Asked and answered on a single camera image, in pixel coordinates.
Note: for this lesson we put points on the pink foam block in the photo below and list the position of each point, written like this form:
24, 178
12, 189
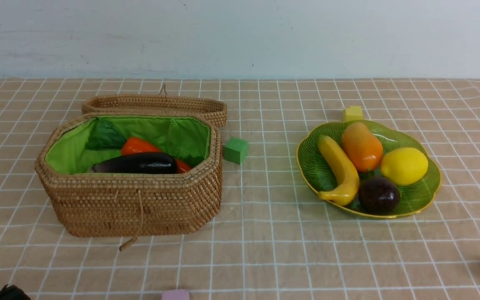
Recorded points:
175, 294

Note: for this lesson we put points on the woven rattan basket green lining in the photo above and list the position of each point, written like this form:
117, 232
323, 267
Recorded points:
136, 204

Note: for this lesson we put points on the yellow lemon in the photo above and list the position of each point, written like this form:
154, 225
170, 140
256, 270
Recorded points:
404, 166

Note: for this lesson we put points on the yellow foam cube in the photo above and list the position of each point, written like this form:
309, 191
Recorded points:
352, 113

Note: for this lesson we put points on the woven rattan basket lid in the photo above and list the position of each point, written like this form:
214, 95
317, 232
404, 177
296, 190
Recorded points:
214, 111

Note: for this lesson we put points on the orange carrot green leaves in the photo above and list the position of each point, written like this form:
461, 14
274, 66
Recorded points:
106, 136

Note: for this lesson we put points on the yellow banana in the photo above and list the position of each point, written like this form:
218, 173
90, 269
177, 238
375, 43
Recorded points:
348, 180

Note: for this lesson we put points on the green glass leaf plate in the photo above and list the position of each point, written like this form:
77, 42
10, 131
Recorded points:
318, 176

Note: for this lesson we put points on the dark purple mangosteen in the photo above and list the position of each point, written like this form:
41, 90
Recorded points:
378, 195

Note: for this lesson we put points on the dark purple eggplant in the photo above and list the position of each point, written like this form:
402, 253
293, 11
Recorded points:
146, 162

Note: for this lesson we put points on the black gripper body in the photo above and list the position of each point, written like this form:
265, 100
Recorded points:
12, 292

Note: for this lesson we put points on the green foam cube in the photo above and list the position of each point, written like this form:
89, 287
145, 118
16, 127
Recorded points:
235, 150

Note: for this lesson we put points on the orange yellow mango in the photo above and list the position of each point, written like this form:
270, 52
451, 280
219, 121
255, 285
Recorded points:
362, 147

